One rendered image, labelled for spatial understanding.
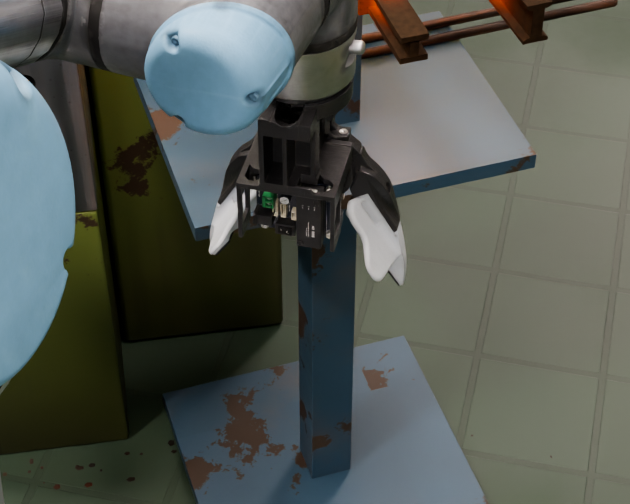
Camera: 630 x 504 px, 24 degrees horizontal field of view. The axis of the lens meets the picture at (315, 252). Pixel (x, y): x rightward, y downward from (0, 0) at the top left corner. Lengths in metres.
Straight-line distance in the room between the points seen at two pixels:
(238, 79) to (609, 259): 1.78
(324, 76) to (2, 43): 0.25
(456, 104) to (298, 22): 0.88
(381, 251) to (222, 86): 0.30
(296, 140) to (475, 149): 0.71
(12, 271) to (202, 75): 0.34
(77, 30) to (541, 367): 1.58
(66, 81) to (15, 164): 1.28
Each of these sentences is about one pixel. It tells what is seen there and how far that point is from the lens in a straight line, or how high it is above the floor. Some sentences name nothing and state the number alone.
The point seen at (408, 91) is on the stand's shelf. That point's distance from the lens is 1.75.
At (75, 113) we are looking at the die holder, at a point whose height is 0.63.
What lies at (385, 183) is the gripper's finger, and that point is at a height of 1.03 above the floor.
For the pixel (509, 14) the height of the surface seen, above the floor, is 0.92.
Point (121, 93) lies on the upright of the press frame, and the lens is 2.04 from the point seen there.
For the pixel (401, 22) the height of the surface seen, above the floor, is 0.95.
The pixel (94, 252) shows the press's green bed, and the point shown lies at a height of 0.40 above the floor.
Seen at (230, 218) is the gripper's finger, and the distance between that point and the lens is 1.09.
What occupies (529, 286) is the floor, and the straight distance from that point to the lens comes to 2.48.
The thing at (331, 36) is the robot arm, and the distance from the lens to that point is 0.95.
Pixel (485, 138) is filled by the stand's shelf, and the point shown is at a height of 0.68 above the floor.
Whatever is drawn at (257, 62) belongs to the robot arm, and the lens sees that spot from 0.82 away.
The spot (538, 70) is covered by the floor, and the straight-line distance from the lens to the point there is 2.94.
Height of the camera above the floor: 1.73
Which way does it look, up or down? 44 degrees down
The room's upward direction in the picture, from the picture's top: straight up
